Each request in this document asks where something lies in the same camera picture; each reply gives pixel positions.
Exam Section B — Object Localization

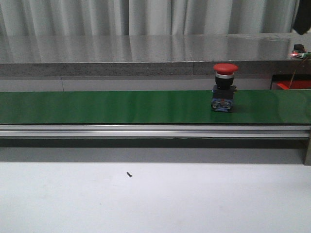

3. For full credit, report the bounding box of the red mushroom push button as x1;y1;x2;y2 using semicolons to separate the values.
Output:
211;63;238;112

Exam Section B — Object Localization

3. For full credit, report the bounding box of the grey stone counter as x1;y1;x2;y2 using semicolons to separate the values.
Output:
0;33;311;77

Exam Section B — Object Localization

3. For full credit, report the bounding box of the green conveyor belt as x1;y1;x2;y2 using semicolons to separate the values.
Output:
0;90;311;124

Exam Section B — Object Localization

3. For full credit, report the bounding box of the red plastic tray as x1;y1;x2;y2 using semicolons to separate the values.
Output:
276;81;311;90

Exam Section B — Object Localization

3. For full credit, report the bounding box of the small green circuit board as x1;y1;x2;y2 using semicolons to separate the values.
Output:
291;50;311;59

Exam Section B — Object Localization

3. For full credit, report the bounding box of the small black sensor module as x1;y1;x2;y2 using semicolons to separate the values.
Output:
294;44;305;53

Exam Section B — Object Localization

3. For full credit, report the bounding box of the white curtain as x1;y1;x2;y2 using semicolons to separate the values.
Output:
0;0;299;36

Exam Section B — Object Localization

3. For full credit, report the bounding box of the aluminium conveyor frame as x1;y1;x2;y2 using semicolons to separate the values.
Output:
0;124;311;165

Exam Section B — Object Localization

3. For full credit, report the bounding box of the red black wire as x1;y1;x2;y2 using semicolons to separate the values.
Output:
288;57;308;90

